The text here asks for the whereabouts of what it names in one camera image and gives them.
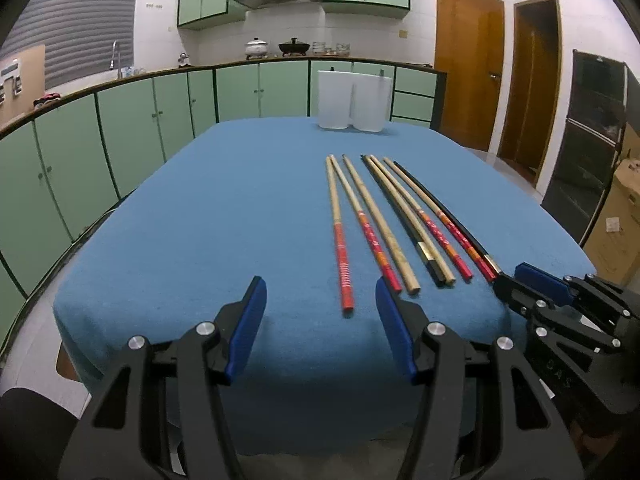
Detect red striped bamboo chopstick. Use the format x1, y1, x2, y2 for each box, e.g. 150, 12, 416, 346
325, 155, 356, 312

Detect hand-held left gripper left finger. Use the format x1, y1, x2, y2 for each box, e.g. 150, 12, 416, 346
59, 275, 268, 480

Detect white chopstick holder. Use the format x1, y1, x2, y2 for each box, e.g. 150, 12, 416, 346
318, 66, 354, 130
350, 69, 392, 133

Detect black glass cabinet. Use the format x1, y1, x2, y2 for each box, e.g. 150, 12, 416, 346
541, 49, 640, 248

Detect stack of dishes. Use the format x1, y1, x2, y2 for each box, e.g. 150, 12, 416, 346
312, 41, 351, 57

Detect blue tablecloth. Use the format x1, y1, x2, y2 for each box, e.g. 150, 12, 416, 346
52, 116, 596, 456

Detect green lower kitchen cabinets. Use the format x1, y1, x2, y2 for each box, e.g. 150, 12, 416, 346
0, 57, 447, 356

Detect cardboard box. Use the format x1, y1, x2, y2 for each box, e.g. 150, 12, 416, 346
582, 130, 640, 286

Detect tan wooden pencil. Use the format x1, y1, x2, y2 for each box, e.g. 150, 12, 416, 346
366, 154, 457, 287

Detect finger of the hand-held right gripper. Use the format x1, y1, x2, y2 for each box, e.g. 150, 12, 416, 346
492, 274, 623, 356
514, 261, 640, 321

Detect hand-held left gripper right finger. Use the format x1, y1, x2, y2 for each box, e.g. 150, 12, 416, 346
375, 277, 585, 480

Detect black wok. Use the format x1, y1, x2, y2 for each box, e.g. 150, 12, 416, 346
278, 37, 311, 57

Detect wooden table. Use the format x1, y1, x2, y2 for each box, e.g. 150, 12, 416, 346
56, 340, 76, 381

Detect black chopstick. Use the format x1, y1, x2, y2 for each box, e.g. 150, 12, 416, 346
360, 154, 447, 288
393, 160, 502, 277

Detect red orange bamboo chopstick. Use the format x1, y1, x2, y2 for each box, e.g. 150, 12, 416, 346
389, 159, 497, 281
331, 156, 403, 293

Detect red pencil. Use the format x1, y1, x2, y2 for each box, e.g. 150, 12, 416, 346
382, 156, 474, 282

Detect wooden door in doorway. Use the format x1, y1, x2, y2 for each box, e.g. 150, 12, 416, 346
497, 0, 562, 186

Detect grey window blind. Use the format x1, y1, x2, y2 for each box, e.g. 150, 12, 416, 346
0, 0, 143, 91

